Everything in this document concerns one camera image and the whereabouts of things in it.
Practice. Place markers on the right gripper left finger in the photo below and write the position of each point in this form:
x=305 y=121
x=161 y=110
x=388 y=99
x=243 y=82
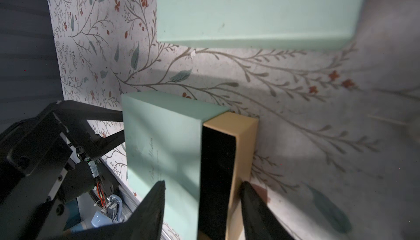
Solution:
x=144 y=224

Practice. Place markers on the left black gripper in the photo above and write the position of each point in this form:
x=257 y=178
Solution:
x=33 y=156

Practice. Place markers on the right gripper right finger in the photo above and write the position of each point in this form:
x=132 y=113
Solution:
x=258 y=220

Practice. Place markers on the mint jewelry box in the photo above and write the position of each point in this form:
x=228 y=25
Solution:
x=202 y=151
x=258 y=24

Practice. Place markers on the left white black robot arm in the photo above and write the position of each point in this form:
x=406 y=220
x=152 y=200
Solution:
x=78 y=176

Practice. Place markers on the floral table mat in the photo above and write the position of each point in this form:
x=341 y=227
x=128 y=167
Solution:
x=334 y=153

